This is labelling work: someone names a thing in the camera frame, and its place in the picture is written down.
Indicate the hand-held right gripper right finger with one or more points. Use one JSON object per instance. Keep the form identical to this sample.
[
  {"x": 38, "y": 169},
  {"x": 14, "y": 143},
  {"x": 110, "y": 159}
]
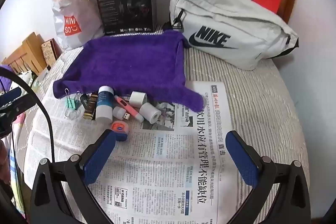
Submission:
[{"x": 240, "y": 158}]

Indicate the large green binder clip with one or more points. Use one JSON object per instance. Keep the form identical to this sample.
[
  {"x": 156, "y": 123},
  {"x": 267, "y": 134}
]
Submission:
[{"x": 69, "y": 102}]

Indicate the white waist bag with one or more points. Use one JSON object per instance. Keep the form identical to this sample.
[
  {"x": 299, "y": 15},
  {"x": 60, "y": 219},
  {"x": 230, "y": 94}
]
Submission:
[{"x": 236, "y": 22}]

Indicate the pink white thermometer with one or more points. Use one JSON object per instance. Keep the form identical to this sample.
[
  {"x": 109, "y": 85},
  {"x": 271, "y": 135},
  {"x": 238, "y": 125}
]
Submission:
[{"x": 130, "y": 109}]

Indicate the small white cylinder container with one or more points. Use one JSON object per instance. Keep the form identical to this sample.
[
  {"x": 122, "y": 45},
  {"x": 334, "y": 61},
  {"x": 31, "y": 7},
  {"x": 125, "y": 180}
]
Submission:
[{"x": 148, "y": 112}]

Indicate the white usb night light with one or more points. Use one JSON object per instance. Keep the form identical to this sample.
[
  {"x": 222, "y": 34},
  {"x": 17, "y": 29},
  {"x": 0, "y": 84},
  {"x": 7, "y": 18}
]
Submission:
[{"x": 118, "y": 111}]

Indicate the newspaper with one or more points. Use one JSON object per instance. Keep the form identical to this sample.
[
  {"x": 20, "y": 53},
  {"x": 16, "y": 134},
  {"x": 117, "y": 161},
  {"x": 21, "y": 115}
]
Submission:
[{"x": 157, "y": 161}]

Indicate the black headset box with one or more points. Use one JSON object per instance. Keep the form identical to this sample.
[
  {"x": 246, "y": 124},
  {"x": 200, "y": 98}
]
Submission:
[{"x": 123, "y": 3}]

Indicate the white charger plug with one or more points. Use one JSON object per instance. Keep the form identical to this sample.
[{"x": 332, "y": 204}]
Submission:
[{"x": 137, "y": 98}]

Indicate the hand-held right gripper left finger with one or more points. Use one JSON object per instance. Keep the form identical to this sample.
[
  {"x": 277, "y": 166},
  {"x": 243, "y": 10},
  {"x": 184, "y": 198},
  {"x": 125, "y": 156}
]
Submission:
[{"x": 101, "y": 154}]

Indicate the brown cardboard boxes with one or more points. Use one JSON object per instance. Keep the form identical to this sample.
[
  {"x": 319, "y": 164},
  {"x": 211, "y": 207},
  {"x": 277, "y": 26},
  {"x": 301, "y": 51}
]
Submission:
[{"x": 29, "y": 50}]

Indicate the brown patterned box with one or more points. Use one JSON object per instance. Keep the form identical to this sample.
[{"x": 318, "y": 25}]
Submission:
[{"x": 48, "y": 52}]

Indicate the small green binder clip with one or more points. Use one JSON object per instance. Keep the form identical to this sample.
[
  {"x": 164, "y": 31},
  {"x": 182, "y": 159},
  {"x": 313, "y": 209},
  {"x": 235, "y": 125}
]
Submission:
[{"x": 77, "y": 104}]

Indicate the pink printed cloth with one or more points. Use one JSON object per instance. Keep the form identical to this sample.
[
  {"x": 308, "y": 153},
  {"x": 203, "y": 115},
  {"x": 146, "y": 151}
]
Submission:
[{"x": 18, "y": 121}]

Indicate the white plastic bag red label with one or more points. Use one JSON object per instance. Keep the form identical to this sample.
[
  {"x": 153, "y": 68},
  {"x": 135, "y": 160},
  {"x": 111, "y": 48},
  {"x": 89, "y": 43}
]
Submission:
[{"x": 71, "y": 11}]

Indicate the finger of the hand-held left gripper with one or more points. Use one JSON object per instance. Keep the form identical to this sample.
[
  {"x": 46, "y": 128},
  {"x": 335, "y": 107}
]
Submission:
[{"x": 10, "y": 96}]

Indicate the purple towel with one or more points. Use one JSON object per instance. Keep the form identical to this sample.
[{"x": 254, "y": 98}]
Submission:
[{"x": 131, "y": 64}]

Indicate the small pink blue jar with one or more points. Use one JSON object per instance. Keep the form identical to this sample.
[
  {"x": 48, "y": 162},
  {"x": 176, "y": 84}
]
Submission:
[{"x": 119, "y": 128}]

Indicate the white bottle blue label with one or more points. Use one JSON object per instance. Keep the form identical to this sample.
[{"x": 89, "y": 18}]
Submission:
[{"x": 104, "y": 106}]

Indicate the brown lighter gold print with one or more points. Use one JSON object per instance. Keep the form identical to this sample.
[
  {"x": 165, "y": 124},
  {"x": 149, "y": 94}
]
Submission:
[{"x": 90, "y": 108}]

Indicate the black lighter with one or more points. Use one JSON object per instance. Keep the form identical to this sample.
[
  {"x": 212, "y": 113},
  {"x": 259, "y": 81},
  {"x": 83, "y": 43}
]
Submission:
[{"x": 84, "y": 102}]

